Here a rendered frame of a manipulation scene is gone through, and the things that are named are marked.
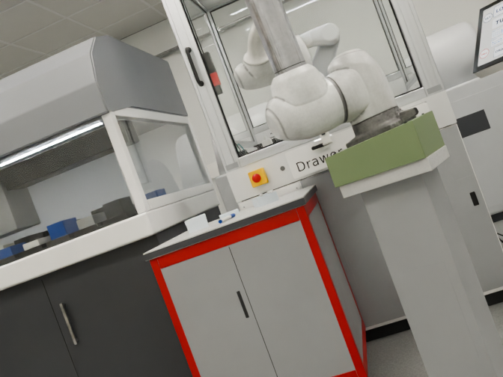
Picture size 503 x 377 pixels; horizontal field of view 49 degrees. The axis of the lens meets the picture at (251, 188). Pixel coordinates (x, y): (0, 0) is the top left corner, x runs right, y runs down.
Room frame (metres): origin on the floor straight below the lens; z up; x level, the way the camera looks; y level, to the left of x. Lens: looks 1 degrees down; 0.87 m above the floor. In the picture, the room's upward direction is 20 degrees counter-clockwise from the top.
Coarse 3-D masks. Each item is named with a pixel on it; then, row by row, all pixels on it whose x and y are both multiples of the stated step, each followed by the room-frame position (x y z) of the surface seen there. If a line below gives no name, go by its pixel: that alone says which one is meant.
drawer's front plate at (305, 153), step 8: (352, 128) 2.10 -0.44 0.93; (336, 136) 2.12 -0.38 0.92; (344, 136) 2.11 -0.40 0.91; (352, 136) 2.11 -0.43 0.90; (312, 144) 2.14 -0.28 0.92; (328, 144) 2.12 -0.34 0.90; (336, 144) 2.12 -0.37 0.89; (344, 144) 2.11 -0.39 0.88; (288, 152) 2.16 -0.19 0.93; (296, 152) 2.15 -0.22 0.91; (304, 152) 2.14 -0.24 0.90; (312, 152) 2.14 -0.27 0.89; (320, 152) 2.13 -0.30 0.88; (328, 152) 2.13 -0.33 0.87; (336, 152) 2.12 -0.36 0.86; (288, 160) 2.16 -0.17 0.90; (296, 160) 2.15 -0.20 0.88; (304, 160) 2.15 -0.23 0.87; (320, 160) 2.13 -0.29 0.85; (296, 168) 2.15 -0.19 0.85; (312, 168) 2.14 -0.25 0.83; (320, 168) 2.14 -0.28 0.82; (296, 176) 2.16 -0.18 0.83
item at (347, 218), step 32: (448, 128) 2.33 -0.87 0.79; (448, 160) 2.34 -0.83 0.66; (288, 192) 2.48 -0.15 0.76; (320, 192) 2.45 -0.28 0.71; (448, 192) 2.35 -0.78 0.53; (480, 192) 2.32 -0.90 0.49; (352, 224) 2.43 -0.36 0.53; (480, 224) 2.33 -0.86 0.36; (352, 256) 2.44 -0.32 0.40; (480, 256) 2.34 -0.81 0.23; (352, 288) 2.45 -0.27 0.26; (384, 288) 2.43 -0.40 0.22; (384, 320) 2.44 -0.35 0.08
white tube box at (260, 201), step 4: (272, 192) 2.21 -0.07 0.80; (264, 196) 2.20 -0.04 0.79; (268, 196) 2.21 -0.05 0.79; (272, 196) 2.21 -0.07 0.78; (276, 196) 2.21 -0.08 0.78; (252, 200) 2.30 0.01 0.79; (256, 200) 2.23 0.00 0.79; (260, 200) 2.20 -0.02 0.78; (264, 200) 2.20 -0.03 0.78; (268, 200) 2.20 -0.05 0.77; (272, 200) 2.21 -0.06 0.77; (276, 200) 2.21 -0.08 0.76; (256, 204) 2.25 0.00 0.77; (260, 204) 2.20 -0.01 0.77; (264, 204) 2.20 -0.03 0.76
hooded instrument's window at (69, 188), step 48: (48, 144) 2.42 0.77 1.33; (96, 144) 2.38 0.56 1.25; (144, 144) 2.68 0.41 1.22; (192, 144) 3.47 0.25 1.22; (0, 192) 2.49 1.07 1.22; (48, 192) 2.44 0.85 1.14; (96, 192) 2.40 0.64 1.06; (144, 192) 2.47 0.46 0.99; (0, 240) 2.50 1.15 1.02; (48, 240) 2.46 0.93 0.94
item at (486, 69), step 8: (496, 0) 2.15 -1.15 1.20; (480, 16) 2.19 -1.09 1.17; (480, 24) 2.17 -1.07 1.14; (480, 32) 2.16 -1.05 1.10; (480, 40) 2.14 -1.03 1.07; (488, 64) 2.05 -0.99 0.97; (496, 64) 2.02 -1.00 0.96; (480, 72) 2.08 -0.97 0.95; (488, 72) 2.07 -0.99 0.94; (496, 72) 2.06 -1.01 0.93
